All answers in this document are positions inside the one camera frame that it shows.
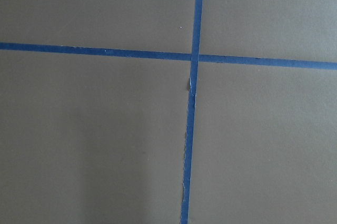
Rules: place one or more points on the brown paper table cover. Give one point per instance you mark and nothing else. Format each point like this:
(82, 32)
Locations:
(168, 111)

